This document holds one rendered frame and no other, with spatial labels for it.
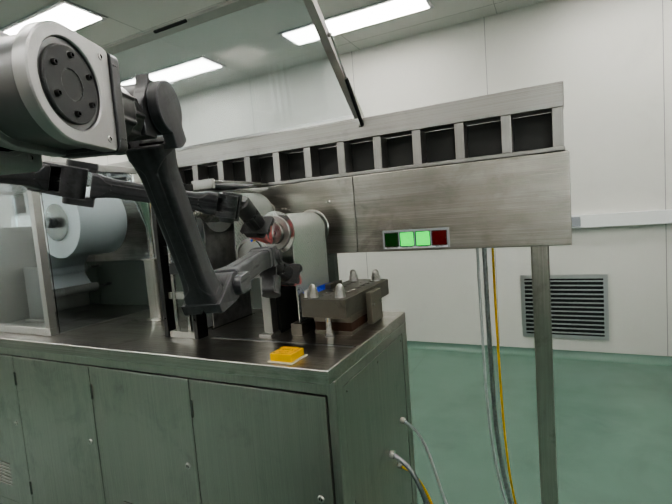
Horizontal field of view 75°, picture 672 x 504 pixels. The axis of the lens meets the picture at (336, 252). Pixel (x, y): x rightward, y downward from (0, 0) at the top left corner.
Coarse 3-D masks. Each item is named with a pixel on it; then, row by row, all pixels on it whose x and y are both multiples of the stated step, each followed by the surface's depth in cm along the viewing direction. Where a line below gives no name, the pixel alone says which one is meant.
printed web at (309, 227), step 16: (256, 208) 169; (240, 224) 160; (304, 224) 155; (320, 224) 165; (208, 240) 165; (224, 240) 173; (240, 240) 160; (304, 240) 154; (320, 240) 164; (208, 256) 165; (224, 256) 173; (288, 256) 166; (240, 304) 181; (224, 320) 172
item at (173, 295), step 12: (156, 228) 155; (156, 240) 156; (156, 252) 157; (168, 252) 155; (168, 264) 159; (168, 276) 159; (168, 288) 159; (168, 300) 159; (168, 312) 159; (204, 312) 155; (168, 324) 158; (204, 324) 155; (168, 336) 159; (180, 336) 157; (192, 336) 154; (204, 336) 155
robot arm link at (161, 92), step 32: (160, 96) 62; (160, 128) 64; (128, 160) 67; (160, 160) 67; (160, 192) 70; (160, 224) 73; (192, 224) 76; (192, 256) 76; (192, 288) 80; (224, 288) 85
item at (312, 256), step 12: (324, 240) 167; (300, 252) 151; (312, 252) 158; (324, 252) 167; (300, 264) 151; (312, 264) 158; (324, 264) 166; (300, 276) 150; (312, 276) 158; (324, 276) 166; (300, 288) 150
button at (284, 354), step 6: (282, 348) 126; (288, 348) 125; (294, 348) 125; (300, 348) 125; (270, 354) 122; (276, 354) 121; (282, 354) 121; (288, 354) 120; (294, 354) 121; (300, 354) 124; (276, 360) 122; (282, 360) 121; (288, 360) 120; (294, 360) 121
